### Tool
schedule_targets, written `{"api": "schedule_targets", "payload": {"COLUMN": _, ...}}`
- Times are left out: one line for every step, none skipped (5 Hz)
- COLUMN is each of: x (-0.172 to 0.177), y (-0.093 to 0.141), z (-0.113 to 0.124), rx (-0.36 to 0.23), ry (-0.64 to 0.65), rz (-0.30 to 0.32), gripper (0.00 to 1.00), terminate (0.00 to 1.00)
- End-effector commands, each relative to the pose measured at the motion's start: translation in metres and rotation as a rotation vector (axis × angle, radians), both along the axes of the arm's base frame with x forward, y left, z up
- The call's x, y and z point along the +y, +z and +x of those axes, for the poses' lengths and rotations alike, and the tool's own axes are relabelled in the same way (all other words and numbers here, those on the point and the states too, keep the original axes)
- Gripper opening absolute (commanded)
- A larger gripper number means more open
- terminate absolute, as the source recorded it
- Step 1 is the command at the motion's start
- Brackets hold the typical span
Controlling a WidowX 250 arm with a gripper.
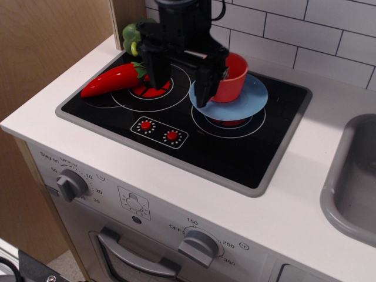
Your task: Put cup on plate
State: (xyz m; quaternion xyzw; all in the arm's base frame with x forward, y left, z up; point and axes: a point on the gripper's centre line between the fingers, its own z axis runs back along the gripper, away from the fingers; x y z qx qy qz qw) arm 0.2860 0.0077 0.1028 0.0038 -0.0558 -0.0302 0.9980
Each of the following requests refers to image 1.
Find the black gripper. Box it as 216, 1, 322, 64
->
136, 2, 229, 108

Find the red plastic cup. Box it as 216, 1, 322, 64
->
211, 52, 249, 103

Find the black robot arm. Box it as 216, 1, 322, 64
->
136, 1, 229, 108

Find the blue plastic plate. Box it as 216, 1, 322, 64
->
189, 74, 268, 121

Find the red toy chili pepper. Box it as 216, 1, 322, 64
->
80, 62, 150, 98

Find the green toy bell pepper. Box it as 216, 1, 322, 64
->
122, 18, 156, 57

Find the black toy stovetop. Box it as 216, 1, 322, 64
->
56, 63, 312, 197

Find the grey timer knob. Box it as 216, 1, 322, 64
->
56, 169, 88, 202

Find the grey temperature knob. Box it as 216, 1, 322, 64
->
178, 229, 219, 268

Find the grey toy sink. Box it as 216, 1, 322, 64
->
320, 114, 375, 247

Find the grey oven door handle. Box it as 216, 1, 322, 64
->
98, 228, 181, 279

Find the black base with cable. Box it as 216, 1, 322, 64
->
1, 250, 69, 282

